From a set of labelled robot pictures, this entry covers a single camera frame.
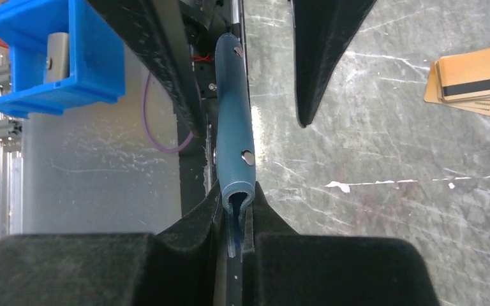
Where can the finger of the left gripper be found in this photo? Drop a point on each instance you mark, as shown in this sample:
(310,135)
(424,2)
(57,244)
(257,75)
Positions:
(155,32)
(322,31)

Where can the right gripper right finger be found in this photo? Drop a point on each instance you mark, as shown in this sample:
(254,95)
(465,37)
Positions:
(282,267)

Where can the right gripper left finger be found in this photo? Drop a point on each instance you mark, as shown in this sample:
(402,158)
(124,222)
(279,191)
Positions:
(174,267)

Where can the blue leather card holder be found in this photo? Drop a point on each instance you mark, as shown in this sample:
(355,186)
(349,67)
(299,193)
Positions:
(235,156)

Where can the blue plastic bin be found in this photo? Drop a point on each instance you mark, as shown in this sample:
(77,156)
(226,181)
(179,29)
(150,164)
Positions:
(62,55)

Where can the aluminium frame rail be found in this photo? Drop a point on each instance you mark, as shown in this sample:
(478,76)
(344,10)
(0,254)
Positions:
(11,176)

